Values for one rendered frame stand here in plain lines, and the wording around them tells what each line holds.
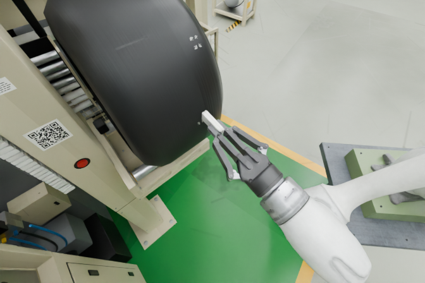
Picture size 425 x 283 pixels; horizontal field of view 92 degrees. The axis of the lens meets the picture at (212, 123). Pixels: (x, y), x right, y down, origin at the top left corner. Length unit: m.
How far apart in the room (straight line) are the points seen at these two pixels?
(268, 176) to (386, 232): 0.87
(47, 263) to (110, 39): 0.70
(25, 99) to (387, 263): 2.06
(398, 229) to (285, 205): 0.90
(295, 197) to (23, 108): 0.59
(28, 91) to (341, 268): 0.68
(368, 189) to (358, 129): 1.88
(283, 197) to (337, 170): 0.84
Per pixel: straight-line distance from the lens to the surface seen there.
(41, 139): 0.66
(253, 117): 2.15
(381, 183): 0.60
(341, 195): 0.62
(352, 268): 0.49
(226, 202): 1.72
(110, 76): 0.47
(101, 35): 0.49
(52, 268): 0.89
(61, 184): 0.83
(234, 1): 3.60
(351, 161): 1.28
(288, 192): 0.45
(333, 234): 0.47
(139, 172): 0.84
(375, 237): 1.23
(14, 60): 0.54
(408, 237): 1.32
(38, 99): 0.59
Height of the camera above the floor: 1.65
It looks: 54 degrees down
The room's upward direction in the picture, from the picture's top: straight up
